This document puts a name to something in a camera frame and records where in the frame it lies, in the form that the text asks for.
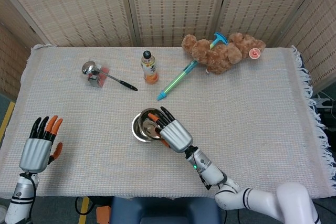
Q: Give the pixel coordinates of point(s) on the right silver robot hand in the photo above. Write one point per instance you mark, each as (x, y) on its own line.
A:
(176, 134)

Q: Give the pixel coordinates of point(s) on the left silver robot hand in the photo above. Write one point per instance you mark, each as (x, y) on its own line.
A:
(35, 153)

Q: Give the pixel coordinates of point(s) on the small stainless steel bowl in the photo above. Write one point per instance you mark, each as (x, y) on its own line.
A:
(147, 127)
(147, 141)
(135, 127)

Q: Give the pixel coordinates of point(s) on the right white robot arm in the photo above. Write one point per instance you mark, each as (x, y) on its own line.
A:
(262, 197)

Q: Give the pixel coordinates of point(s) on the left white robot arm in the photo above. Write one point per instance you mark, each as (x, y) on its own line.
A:
(21, 197)

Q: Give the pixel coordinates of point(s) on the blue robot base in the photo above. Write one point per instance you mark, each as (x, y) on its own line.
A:
(162, 211)

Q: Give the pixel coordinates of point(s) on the blue green toy water pump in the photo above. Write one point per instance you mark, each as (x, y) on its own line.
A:
(174, 81)

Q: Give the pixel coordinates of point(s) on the grey waffle weave tablecloth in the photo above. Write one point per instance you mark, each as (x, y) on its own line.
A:
(236, 129)

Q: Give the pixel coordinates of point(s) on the orange juice bottle, black cap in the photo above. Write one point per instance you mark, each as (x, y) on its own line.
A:
(150, 69)

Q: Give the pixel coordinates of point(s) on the brown plush teddy bear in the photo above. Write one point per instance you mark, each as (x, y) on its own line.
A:
(220, 56)

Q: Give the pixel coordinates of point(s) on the orange block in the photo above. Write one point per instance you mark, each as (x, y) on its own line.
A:
(103, 214)

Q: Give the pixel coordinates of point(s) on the clear plastic box, red contents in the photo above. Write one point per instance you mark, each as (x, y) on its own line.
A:
(101, 79)

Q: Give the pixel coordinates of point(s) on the round pink hang tag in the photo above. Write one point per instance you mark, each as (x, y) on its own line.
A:
(254, 54)

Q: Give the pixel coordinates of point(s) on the beige woven folding screen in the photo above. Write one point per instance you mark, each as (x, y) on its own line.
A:
(78, 6)

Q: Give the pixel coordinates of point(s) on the black electronic device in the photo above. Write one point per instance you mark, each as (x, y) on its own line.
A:
(329, 119)

